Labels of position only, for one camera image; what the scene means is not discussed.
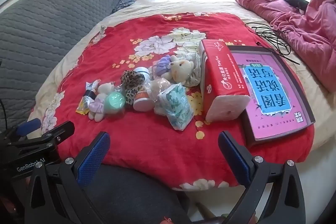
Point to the blue patterned cloth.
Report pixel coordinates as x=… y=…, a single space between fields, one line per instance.
x=124 y=3

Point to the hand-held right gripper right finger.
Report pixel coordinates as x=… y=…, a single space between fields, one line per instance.
x=235 y=158

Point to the white floral cloth pouch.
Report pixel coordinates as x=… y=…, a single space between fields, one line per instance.
x=195 y=74

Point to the red floral blanket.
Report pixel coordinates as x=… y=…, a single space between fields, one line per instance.
x=157 y=148

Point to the leopard print cloth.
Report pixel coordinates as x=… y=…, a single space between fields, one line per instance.
x=131 y=92

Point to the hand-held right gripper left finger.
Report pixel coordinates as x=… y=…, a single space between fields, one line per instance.
x=93 y=158

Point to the yellow snack packet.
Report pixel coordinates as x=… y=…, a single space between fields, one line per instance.
x=82 y=107

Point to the green ball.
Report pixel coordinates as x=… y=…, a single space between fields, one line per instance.
x=114 y=101

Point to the white bottle with orange label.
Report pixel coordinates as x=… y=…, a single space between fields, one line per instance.
x=141 y=101

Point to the small teddy bear pink dress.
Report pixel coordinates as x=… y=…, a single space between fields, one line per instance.
x=97 y=106

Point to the teddy bear with purple dress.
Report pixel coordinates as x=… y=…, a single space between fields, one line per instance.
x=181 y=67

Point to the dark grey cloth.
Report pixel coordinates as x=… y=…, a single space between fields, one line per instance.
x=131 y=192

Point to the grey quilted headboard cover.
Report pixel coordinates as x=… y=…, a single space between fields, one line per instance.
x=39 y=29

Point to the pink duvet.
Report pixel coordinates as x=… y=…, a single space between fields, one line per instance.
x=309 y=29

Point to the red tissue pack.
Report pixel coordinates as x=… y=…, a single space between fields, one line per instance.
x=223 y=74

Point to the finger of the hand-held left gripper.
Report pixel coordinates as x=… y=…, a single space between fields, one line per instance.
x=52 y=133
x=27 y=125

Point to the dark framed tray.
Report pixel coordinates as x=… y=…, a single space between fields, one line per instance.
x=249 y=134

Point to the peach item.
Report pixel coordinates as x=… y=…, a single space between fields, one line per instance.
x=160 y=86

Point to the black cloth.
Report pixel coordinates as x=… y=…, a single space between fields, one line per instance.
x=296 y=2

